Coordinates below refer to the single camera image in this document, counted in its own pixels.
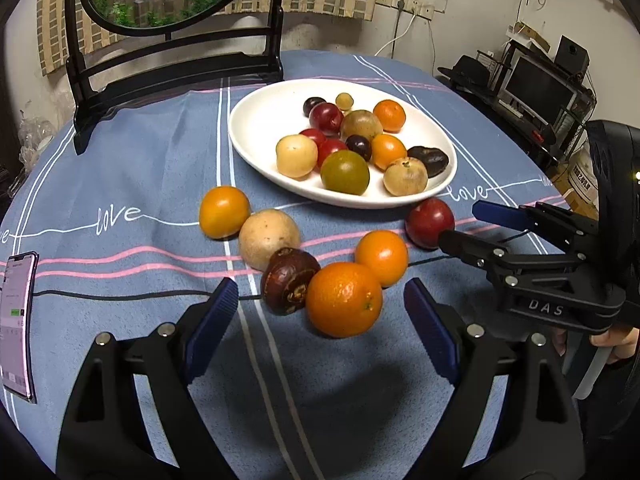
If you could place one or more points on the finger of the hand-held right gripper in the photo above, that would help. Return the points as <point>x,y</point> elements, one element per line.
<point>500,214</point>
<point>540,285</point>

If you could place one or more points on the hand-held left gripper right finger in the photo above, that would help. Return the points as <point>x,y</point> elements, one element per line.
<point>435,330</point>

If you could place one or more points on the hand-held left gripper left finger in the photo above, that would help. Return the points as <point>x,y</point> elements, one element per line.
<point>212,330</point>

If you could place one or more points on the dark maroon fruit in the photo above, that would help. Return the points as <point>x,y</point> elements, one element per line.
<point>428,160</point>

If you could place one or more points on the large orange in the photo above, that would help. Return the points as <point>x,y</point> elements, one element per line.
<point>345,299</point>

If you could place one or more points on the beige brown speckled fruit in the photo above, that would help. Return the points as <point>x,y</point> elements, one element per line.
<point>405,176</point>

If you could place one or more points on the smooth orange tangerine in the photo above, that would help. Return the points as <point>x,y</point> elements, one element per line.
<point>224,211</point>
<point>381,257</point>
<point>389,115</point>
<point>388,151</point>

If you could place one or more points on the small dark purple plum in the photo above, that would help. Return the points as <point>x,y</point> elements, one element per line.
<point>358,147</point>

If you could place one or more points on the green orange tangerine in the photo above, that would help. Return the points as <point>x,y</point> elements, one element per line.
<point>345,172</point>

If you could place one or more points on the yellowish passion fruit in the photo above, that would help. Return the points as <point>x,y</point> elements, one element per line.
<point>361,124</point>

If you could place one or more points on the red cherry tomato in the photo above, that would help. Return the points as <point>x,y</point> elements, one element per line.
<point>331,149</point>
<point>311,136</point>

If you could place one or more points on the white plate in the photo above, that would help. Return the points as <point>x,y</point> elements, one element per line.
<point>265,110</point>

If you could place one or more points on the person's right hand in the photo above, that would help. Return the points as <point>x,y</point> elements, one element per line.
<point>617,345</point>

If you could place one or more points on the white bucket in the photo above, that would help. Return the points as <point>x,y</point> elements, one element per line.
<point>584,175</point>

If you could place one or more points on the blue striped tablecloth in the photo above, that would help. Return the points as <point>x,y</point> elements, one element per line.
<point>150,280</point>

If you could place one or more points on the black metal shelf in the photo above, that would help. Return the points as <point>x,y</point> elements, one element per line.
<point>540,132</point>

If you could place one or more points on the brown mangosteen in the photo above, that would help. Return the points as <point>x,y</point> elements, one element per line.
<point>290,281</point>

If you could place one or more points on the large beige round fruit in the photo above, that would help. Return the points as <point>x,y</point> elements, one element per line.
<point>269,240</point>

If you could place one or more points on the computer monitor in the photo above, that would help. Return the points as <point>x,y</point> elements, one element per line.
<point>537,85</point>

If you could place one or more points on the black speaker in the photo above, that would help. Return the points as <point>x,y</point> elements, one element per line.
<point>572,55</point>

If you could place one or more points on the black hat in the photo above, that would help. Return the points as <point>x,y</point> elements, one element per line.
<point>465,72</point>

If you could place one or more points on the small cardboard box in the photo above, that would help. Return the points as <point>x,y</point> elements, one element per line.
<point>531,37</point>

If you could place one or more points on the small yellow-green fruit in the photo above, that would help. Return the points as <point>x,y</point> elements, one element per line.
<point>345,101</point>

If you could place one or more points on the smartphone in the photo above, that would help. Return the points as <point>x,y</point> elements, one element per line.
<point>17,320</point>

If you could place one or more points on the clear plastic bag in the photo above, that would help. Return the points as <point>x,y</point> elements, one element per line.
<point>37,135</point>

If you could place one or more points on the white cushion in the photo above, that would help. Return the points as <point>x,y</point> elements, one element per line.
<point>245,25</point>
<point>306,37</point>

